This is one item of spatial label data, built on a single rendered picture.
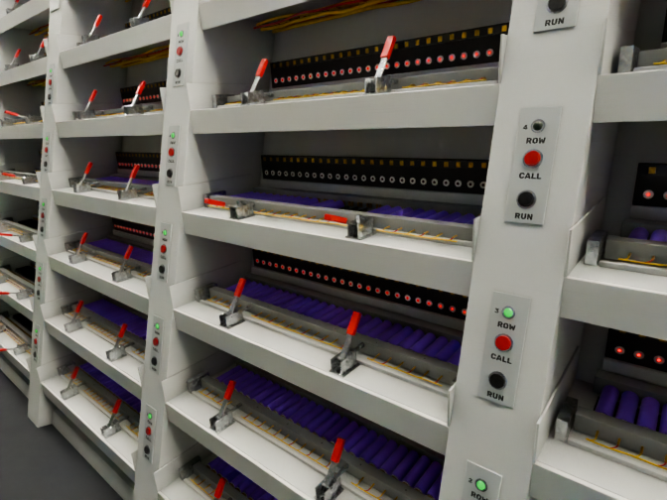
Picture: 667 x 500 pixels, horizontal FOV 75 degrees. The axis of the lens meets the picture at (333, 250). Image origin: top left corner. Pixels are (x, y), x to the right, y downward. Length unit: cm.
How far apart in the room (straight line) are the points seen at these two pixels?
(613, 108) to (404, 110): 23
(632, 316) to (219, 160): 78
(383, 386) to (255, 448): 31
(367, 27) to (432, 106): 39
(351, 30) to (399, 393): 68
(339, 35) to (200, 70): 29
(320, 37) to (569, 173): 65
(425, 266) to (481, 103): 20
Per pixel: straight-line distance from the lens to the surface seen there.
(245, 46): 105
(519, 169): 51
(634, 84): 52
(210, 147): 96
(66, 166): 158
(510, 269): 51
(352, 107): 64
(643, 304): 50
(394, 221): 63
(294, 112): 72
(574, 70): 53
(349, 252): 62
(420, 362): 65
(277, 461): 82
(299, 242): 68
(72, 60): 153
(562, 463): 56
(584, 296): 50
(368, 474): 76
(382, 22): 92
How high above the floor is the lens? 79
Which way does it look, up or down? 5 degrees down
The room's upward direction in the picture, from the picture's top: 7 degrees clockwise
